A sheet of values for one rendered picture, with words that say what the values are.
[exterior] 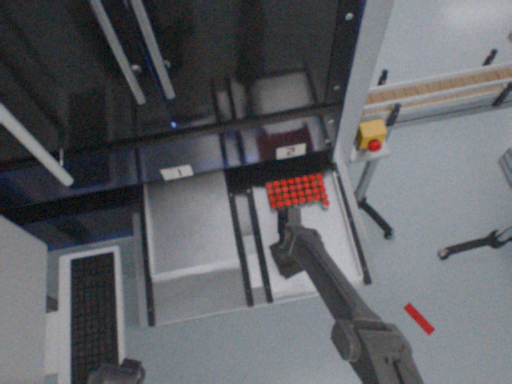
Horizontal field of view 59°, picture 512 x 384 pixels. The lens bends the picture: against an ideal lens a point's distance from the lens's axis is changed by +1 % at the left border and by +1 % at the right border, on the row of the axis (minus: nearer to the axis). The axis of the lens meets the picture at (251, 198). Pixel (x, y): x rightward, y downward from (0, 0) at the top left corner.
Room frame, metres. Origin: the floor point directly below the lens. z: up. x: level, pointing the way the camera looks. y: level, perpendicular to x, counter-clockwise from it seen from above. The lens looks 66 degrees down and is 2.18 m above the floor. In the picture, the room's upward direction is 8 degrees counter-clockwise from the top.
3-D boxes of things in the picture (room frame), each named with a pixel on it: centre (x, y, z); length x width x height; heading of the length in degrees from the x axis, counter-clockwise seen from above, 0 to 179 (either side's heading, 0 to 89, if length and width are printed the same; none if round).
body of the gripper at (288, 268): (0.34, -0.07, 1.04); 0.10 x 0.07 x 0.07; 18
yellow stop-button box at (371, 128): (0.70, -0.38, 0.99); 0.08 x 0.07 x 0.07; 2
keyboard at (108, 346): (0.30, 0.53, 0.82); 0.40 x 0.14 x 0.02; 2
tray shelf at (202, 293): (0.49, 0.03, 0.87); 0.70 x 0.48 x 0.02; 92
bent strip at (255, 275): (0.38, 0.02, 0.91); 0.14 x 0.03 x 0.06; 2
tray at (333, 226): (0.45, -0.14, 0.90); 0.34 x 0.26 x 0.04; 2
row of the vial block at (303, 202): (0.54, -0.14, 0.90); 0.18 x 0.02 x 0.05; 92
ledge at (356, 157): (0.74, -0.40, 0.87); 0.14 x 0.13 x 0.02; 2
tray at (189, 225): (0.55, 0.20, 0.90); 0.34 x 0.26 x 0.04; 2
